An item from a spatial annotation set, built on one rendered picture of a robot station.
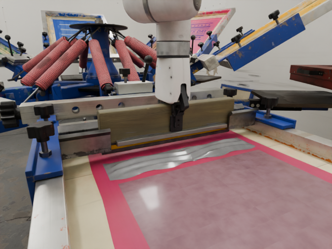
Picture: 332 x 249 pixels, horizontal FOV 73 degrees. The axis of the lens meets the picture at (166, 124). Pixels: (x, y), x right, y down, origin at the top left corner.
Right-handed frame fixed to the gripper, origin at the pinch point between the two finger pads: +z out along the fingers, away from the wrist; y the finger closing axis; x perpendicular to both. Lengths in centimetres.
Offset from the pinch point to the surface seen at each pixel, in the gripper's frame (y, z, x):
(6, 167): -221, 102, -86
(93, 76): -79, -4, -7
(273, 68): -135, 1, 200
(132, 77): -46.5, -5.9, 4.7
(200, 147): 5.9, 5.6, 4.5
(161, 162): 8.8, 5.7, -7.0
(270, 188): 24.8, 6.0, 6.1
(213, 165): 13.9, 6.0, 2.4
